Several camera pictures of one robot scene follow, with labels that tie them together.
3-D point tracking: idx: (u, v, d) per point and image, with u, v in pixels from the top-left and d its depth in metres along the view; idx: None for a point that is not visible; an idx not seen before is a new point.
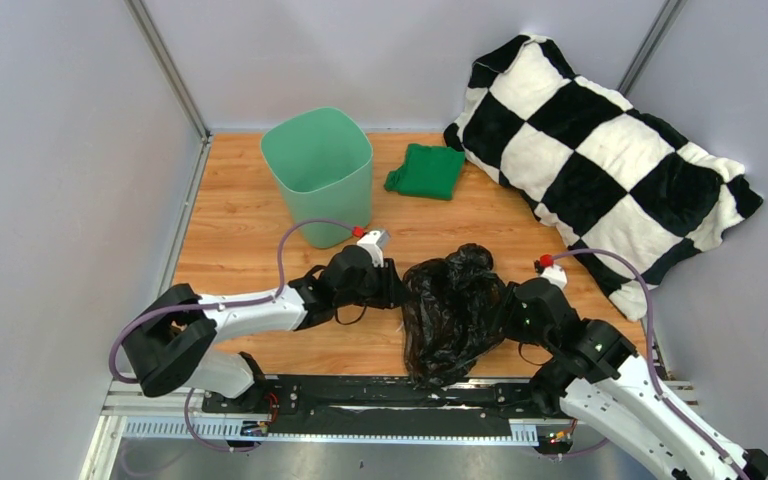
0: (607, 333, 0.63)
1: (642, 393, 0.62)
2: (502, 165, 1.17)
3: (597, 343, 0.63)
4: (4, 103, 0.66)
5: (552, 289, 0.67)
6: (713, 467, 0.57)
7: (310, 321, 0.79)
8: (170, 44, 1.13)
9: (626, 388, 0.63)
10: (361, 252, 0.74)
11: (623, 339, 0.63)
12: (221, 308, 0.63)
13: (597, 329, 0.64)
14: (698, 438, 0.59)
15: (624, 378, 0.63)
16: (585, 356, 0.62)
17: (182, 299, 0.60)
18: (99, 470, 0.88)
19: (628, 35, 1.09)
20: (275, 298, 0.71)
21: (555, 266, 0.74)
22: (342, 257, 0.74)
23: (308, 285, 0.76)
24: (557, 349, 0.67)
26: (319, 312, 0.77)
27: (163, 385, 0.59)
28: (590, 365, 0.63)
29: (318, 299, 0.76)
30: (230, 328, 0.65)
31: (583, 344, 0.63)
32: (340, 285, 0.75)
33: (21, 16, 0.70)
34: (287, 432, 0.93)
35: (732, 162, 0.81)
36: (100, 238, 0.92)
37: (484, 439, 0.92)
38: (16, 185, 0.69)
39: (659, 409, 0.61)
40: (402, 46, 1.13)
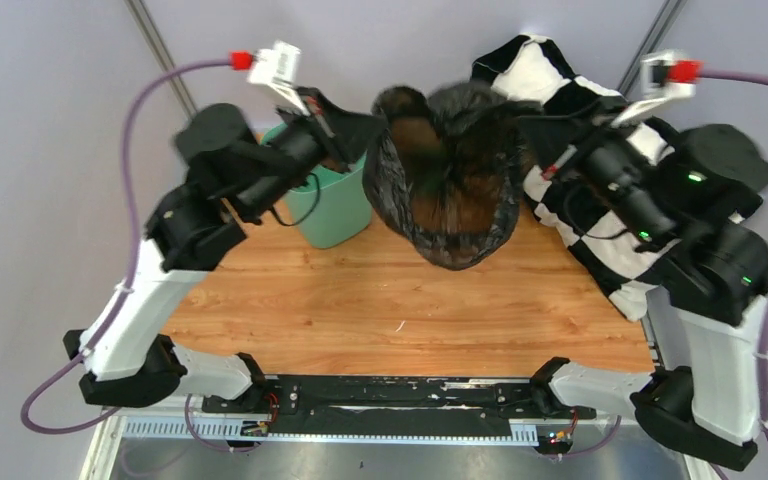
0: (758, 255, 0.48)
1: (746, 347, 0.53)
2: None
3: (746, 274, 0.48)
4: (7, 103, 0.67)
5: (755, 183, 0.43)
6: (746, 425, 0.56)
7: (197, 249, 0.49)
8: (171, 44, 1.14)
9: (734, 339, 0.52)
10: (213, 115, 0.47)
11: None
12: (88, 353, 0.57)
13: (751, 249, 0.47)
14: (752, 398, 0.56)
15: (744, 326, 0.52)
16: (727, 284, 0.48)
17: (74, 350, 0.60)
18: (99, 471, 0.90)
19: (629, 37, 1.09)
20: (130, 290, 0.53)
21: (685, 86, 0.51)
22: (183, 142, 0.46)
23: (176, 205, 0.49)
24: (675, 254, 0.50)
26: (199, 233, 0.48)
27: (142, 397, 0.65)
28: (714, 286, 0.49)
29: (195, 217, 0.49)
30: (130, 351, 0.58)
31: (726, 269, 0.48)
32: (216, 189, 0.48)
33: (23, 16, 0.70)
34: (288, 432, 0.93)
35: None
36: (99, 236, 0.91)
37: (484, 439, 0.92)
38: (19, 185, 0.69)
39: (745, 364, 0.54)
40: (402, 45, 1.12)
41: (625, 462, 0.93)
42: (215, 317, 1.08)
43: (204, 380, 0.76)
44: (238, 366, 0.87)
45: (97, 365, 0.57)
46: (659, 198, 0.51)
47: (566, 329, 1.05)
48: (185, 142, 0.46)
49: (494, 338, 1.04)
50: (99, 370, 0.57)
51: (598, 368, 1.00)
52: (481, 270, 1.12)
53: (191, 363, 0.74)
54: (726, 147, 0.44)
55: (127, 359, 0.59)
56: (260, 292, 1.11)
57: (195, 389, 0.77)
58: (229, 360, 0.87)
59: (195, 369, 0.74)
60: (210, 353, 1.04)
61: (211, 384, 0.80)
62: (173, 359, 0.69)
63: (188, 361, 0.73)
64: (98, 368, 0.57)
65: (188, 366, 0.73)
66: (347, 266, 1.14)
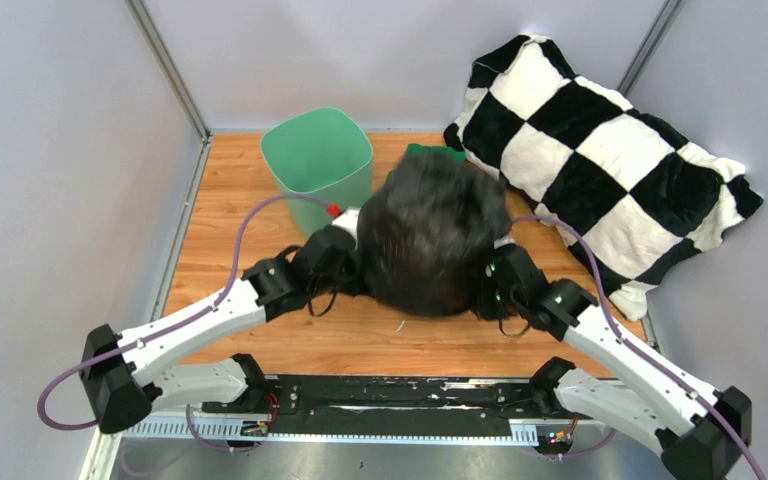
0: (569, 290, 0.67)
1: (604, 338, 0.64)
2: (502, 165, 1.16)
3: (556, 296, 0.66)
4: (4, 103, 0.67)
5: (517, 250, 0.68)
6: (680, 405, 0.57)
7: (279, 306, 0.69)
8: (171, 44, 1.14)
9: (588, 337, 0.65)
10: (337, 229, 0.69)
11: (583, 291, 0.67)
12: (140, 347, 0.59)
13: (562, 286, 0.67)
14: (663, 378, 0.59)
15: (583, 326, 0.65)
16: (547, 310, 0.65)
17: (98, 347, 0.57)
18: (99, 470, 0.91)
19: (628, 36, 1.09)
20: (215, 307, 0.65)
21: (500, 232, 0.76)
22: (321, 236, 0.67)
23: (277, 268, 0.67)
24: (523, 306, 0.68)
26: (290, 296, 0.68)
27: (126, 418, 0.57)
28: (552, 320, 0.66)
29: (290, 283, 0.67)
30: (165, 362, 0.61)
31: (546, 299, 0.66)
32: (318, 268, 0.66)
33: (22, 13, 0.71)
34: (288, 432, 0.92)
35: (732, 163, 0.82)
36: (99, 236, 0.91)
37: (484, 439, 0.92)
38: (18, 186, 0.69)
39: (622, 353, 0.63)
40: (402, 46, 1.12)
41: (624, 462, 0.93)
42: None
43: (189, 393, 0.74)
44: (230, 371, 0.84)
45: (140, 360, 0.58)
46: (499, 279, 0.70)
47: None
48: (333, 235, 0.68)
49: (494, 338, 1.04)
50: (144, 363, 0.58)
51: (598, 368, 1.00)
52: None
53: (169, 383, 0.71)
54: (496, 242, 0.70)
55: (156, 368, 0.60)
56: None
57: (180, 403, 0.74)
58: (220, 364, 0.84)
59: (173, 389, 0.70)
60: (210, 353, 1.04)
61: (200, 393, 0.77)
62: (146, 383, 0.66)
63: (166, 381, 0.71)
64: (141, 363, 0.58)
65: (164, 387, 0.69)
66: None
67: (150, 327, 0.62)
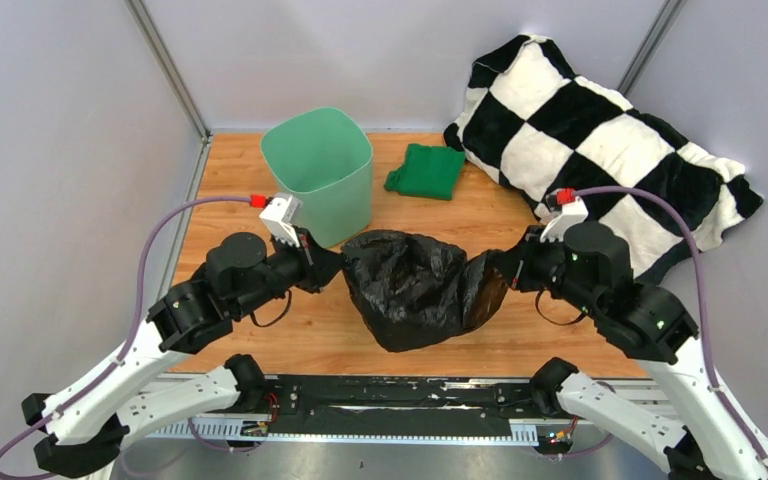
0: (668, 305, 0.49)
1: (695, 382, 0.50)
2: (502, 165, 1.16)
3: (658, 318, 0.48)
4: (5, 104, 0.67)
5: (615, 245, 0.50)
6: (749, 467, 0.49)
7: (193, 338, 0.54)
8: (171, 44, 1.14)
9: (680, 376, 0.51)
10: (244, 240, 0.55)
11: (686, 316, 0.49)
12: (60, 415, 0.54)
13: (655, 298, 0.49)
14: (739, 434, 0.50)
15: (681, 363, 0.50)
16: (638, 330, 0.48)
17: (28, 416, 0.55)
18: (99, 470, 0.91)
19: (628, 36, 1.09)
20: (121, 362, 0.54)
21: (577, 200, 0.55)
22: (215, 257, 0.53)
23: (191, 293, 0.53)
24: (599, 311, 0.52)
26: (203, 329, 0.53)
27: (86, 467, 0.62)
28: (641, 341, 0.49)
29: (203, 313, 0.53)
30: (95, 417, 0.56)
31: (636, 314, 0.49)
32: (228, 292, 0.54)
33: (21, 13, 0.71)
34: (288, 433, 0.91)
35: (732, 163, 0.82)
36: (100, 236, 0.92)
37: (484, 439, 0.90)
38: (18, 186, 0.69)
39: (709, 402, 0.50)
40: (402, 46, 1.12)
41: (624, 462, 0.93)
42: None
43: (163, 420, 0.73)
44: (221, 379, 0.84)
45: (61, 430, 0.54)
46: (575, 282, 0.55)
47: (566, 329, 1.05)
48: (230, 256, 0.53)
49: (494, 338, 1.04)
50: (62, 433, 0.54)
51: (598, 368, 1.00)
52: None
53: (138, 417, 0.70)
54: (581, 227, 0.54)
55: (88, 425, 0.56)
56: None
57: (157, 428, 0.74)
58: (207, 377, 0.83)
59: (143, 422, 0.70)
60: (210, 353, 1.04)
61: (180, 411, 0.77)
62: (112, 423, 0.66)
63: (133, 416, 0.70)
64: (61, 433, 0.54)
65: (131, 423, 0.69)
66: None
67: (70, 390, 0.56)
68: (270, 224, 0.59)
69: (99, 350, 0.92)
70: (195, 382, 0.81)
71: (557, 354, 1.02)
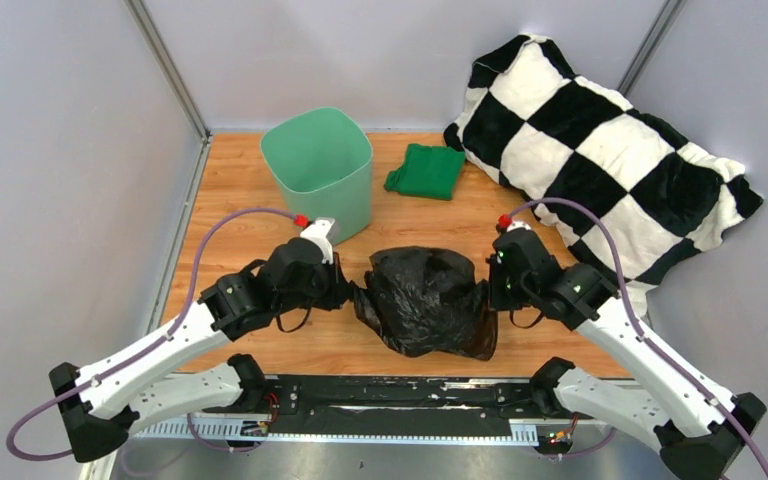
0: (584, 276, 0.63)
1: (622, 335, 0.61)
2: (502, 165, 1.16)
3: (574, 285, 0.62)
4: (4, 104, 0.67)
5: (528, 236, 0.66)
6: (698, 411, 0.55)
7: (240, 325, 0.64)
8: (170, 44, 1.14)
9: (606, 331, 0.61)
10: (304, 245, 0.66)
11: (604, 281, 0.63)
12: (97, 384, 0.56)
13: (576, 272, 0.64)
14: (681, 381, 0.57)
15: (604, 319, 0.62)
16: (561, 296, 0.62)
17: (57, 386, 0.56)
18: (99, 470, 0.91)
19: (628, 36, 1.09)
20: (169, 338, 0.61)
21: (515, 222, 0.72)
22: (285, 251, 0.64)
23: (239, 285, 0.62)
24: (534, 293, 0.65)
26: (252, 316, 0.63)
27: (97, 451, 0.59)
28: (567, 308, 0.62)
29: (253, 301, 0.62)
30: (129, 391, 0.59)
31: (559, 286, 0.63)
32: (282, 285, 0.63)
33: (21, 13, 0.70)
34: (288, 433, 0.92)
35: (732, 163, 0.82)
36: (100, 236, 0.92)
37: (484, 439, 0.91)
38: (18, 186, 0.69)
39: (642, 352, 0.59)
40: (402, 45, 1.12)
41: (624, 461, 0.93)
42: None
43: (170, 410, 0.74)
44: (223, 375, 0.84)
45: (96, 399, 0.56)
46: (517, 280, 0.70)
47: (566, 329, 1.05)
48: (295, 252, 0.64)
49: None
50: (99, 402, 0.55)
51: (597, 367, 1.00)
52: (480, 271, 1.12)
53: (147, 405, 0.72)
54: (508, 232, 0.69)
55: (118, 401, 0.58)
56: None
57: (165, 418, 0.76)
58: (211, 373, 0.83)
59: (151, 410, 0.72)
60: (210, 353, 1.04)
61: (185, 405, 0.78)
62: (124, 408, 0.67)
63: (143, 403, 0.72)
64: (97, 402, 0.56)
65: (141, 410, 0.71)
66: (347, 266, 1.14)
67: (108, 362, 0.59)
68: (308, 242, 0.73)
69: (99, 350, 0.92)
70: (200, 376, 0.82)
71: (557, 354, 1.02)
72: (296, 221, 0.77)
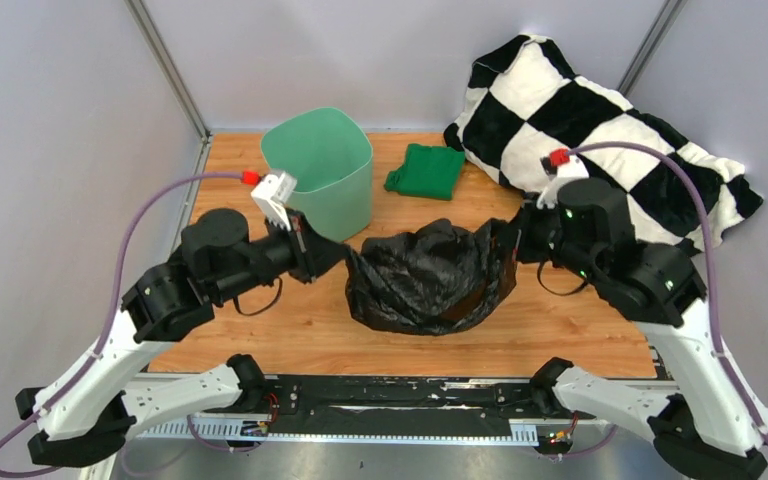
0: (675, 263, 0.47)
1: (700, 348, 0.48)
2: (502, 165, 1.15)
3: (668, 278, 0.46)
4: (5, 104, 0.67)
5: (613, 197, 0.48)
6: (742, 433, 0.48)
7: (170, 325, 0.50)
8: (170, 44, 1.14)
9: (683, 340, 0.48)
10: (224, 217, 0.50)
11: (696, 276, 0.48)
12: (46, 412, 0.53)
13: (664, 256, 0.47)
14: (735, 402, 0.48)
15: (685, 326, 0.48)
16: (645, 287, 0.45)
17: (22, 413, 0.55)
18: (99, 470, 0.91)
19: (628, 36, 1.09)
20: (99, 356, 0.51)
21: (572, 160, 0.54)
22: (191, 235, 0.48)
23: (167, 278, 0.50)
24: (601, 272, 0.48)
26: (179, 314, 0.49)
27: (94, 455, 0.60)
28: (648, 301, 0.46)
29: (180, 299, 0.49)
30: (88, 409, 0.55)
31: (643, 271, 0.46)
32: (206, 274, 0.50)
33: (21, 14, 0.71)
34: (289, 432, 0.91)
35: (732, 163, 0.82)
36: (100, 236, 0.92)
37: (484, 439, 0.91)
38: (18, 186, 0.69)
39: (712, 370, 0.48)
40: (402, 45, 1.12)
41: (624, 461, 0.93)
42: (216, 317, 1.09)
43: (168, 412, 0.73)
44: (222, 377, 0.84)
45: (51, 427, 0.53)
46: (576, 246, 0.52)
47: (566, 330, 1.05)
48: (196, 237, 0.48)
49: (494, 338, 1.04)
50: (52, 429, 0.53)
51: (598, 367, 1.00)
52: None
53: (144, 407, 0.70)
54: (576, 182, 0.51)
55: (80, 418, 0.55)
56: (260, 293, 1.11)
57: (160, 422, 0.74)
58: (210, 374, 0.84)
59: (148, 413, 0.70)
60: (209, 353, 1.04)
61: (184, 408, 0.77)
62: (118, 414, 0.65)
63: (140, 407, 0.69)
64: (51, 429, 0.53)
65: (139, 414, 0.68)
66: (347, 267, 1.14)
67: (55, 385, 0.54)
68: (260, 203, 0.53)
69: None
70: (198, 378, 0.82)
71: (557, 354, 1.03)
72: (243, 180, 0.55)
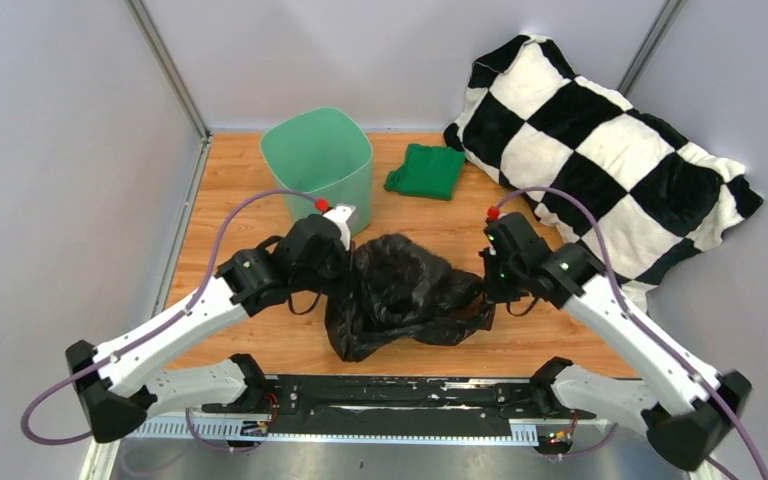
0: (572, 253, 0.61)
1: (609, 311, 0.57)
2: (502, 165, 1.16)
3: (562, 262, 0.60)
4: (4, 104, 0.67)
5: (514, 217, 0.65)
6: (681, 387, 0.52)
7: (258, 302, 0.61)
8: (170, 44, 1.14)
9: (591, 308, 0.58)
10: (327, 222, 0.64)
11: (591, 258, 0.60)
12: (115, 360, 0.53)
13: (564, 250, 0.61)
14: (665, 357, 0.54)
15: (589, 296, 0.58)
16: (548, 273, 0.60)
17: (76, 364, 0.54)
18: (99, 471, 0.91)
19: (628, 36, 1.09)
20: (188, 313, 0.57)
21: (501, 213, 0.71)
22: (303, 224, 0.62)
23: (256, 259, 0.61)
24: (522, 273, 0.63)
26: (270, 289, 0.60)
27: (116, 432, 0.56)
28: (555, 284, 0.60)
29: (272, 275, 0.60)
30: (151, 365, 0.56)
31: (547, 263, 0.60)
32: (301, 259, 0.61)
33: (22, 15, 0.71)
34: (288, 432, 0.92)
35: (732, 163, 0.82)
36: (99, 236, 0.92)
37: (484, 439, 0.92)
38: (18, 186, 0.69)
39: (628, 330, 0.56)
40: (401, 45, 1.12)
41: (624, 462, 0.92)
42: None
43: (182, 398, 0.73)
44: (228, 372, 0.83)
45: (116, 376, 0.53)
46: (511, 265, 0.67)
47: (566, 329, 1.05)
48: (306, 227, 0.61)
49: (494, 338, 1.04)
50: (120, 377, 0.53)
51: (597, 368, 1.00)
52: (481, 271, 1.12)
53: (164, 388, 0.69)
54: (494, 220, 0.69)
55: (139, 377, 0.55)
56: None
57: (175, 406, 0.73)
58: (217, 366, 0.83)
59: (168, 394, 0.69)
60: (209, 353, 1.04)
61: (195, 397, 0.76)
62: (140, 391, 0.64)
63: (161, 387, 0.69)
64: (116, 378, 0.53)
65: (159, 394, 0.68)
66: None
67: (127, 338, 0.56)
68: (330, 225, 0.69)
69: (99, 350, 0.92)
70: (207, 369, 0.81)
71: (558, 354, 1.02)
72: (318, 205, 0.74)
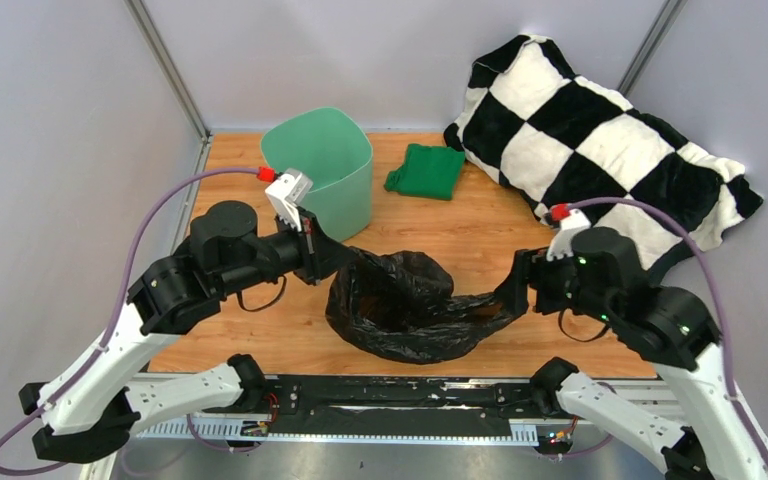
0: (690, 307, 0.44)
1: (713, 390, 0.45)
2: (502, 165, 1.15)
3: (682, 323, 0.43)
4: (4, 104, 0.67)
5: (623, 242, 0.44)
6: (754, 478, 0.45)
7: (176, 316, 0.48)
8: (170, 43, 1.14)
9: (697, 383, 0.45)
10: (232, 209, 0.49)
11: (711, 322, 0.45)
12: (51, 405, 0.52)
13: (680, 301, 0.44)
14: (749, 445, 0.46)
15: (701, 371, 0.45)
16: (660, 333, 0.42)
17: (26, 406, 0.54)
18: (99, 471, 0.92)
19: (628, 36, 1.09)
20: (105, 349, 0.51)
21: (574, 213, 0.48)
22: (199, 225, 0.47)
23: (171, 269, 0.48)
24: (616, 316, 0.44)
26: (184, 306, 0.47)
27: (97, 451, 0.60)
28: (663, 346, 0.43)
29: (186, 286, 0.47)
30: (93, 400, 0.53)
31: (657, 316, 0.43)
32: (212, 264, 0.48)
33: (21, 14, 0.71)
34: (288, 433, 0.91)
35: (732, 163, 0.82)
36: (99, 236, 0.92)
37: (483, 439, 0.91)
38: (18, 186, 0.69)
39: (726, 414, 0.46)
40: (401, 45, 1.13)
41: (625, 462, 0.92)
42: (216, 317, 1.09)
43: (171, 409, 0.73)
44: (224, 376, 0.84)
45: (56, 421, 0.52)
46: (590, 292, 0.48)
47: (565, 330, 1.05)
48: (204, 225, 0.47)
49: (494, 338, 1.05)
50: (57, 424, 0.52)
51: (598, 368, 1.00)
52: (480, 271, 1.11)
53: (148, 404, 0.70)
54: (589, 231, 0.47)
55: (85, 413, 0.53)
56: (263, 292, 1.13)
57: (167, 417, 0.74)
58: (211, 373, 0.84)
59: (152, 410, 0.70)
60: (210, 353, 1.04)
61: (186, 406, 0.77)
62: (123, 409, 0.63)
63: (144, 403, 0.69)
64: (56, 423, 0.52)
65: (143, 410, 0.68)
66: None
67: (61, 379, 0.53)
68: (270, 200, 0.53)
69: None
70: (201, 376, 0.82)
71: (558, 354, 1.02)
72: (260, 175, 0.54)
